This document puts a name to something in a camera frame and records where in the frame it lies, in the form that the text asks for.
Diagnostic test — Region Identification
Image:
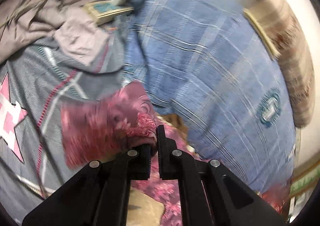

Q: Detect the pink floral small garment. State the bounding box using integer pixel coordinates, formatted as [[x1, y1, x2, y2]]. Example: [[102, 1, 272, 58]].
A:
[[61, 80, 161, 169]]

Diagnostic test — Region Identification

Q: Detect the cream leaf-pattern fleece blanket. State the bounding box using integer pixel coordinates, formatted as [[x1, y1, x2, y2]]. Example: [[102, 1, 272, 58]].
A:
[[126, 114, 188, 225]]

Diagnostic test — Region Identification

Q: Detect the red patterned cloth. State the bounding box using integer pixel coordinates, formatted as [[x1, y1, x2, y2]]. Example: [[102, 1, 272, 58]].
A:
[[260, 180, 291, 214]]

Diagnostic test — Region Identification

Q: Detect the blue plaid pillow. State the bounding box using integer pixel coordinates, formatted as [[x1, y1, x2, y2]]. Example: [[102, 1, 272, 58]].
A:
[[124, 0, 295, 192]]

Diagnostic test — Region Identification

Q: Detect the grey star-pattern bedsheet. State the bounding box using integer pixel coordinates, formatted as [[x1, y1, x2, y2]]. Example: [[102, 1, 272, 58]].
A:
[[1, 20, 129, 224]]

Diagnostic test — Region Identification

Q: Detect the white power adapter box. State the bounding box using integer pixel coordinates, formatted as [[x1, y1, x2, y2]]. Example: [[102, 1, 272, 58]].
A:
[[84, 0, 133, 26]]

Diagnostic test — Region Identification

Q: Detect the beige checked pillow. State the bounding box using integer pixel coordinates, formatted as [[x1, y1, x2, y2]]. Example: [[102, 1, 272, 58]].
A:
[[244, 0, 316, 128]]

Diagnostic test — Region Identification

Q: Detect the lilac crumpled cloth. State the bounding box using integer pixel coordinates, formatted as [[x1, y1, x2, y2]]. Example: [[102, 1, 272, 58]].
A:
[[1, 0, 109, 66]]

